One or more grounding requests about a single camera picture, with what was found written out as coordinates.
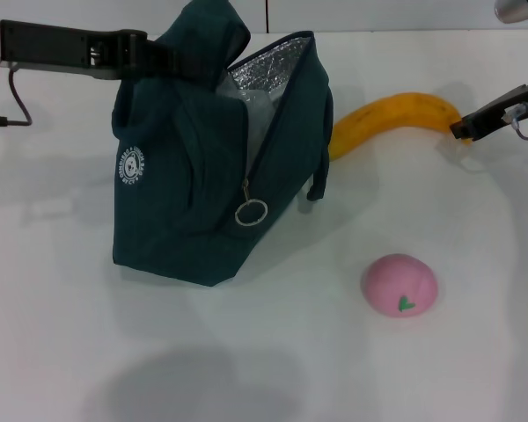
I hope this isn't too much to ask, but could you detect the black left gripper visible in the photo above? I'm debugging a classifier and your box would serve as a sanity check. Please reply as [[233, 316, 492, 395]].
[[0, 19, 231, 83]]

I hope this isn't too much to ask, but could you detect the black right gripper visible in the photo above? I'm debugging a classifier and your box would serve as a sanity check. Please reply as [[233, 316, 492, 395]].
[[449, 83, 528, 142]]

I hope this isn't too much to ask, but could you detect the yellow banana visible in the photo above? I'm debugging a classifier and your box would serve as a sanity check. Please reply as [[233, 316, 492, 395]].
[[329, 91, 473, 162]]

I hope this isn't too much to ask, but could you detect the clear plastic food container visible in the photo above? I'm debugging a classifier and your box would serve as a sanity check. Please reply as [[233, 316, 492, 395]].
[[215, 82, 279, 173]]

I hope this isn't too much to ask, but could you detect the dark teal insulated lunch bag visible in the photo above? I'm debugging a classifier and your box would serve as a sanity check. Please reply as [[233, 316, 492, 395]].
[[111, 0, 334, 289]]

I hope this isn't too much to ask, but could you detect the pink peach toy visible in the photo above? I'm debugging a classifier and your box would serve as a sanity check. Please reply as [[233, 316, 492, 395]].
[[360, 253, 440, 317]]

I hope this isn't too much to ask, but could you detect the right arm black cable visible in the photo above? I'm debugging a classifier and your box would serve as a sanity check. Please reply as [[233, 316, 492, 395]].
[[507, 102, 528, 142]]

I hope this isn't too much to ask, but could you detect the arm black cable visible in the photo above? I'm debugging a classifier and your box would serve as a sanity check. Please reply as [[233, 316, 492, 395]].
[[0, 69, 33, 128], [507, 102, 528, 142]]

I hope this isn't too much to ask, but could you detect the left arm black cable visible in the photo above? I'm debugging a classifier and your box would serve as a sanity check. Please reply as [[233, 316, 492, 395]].
[[0, 69, 33, 128]]

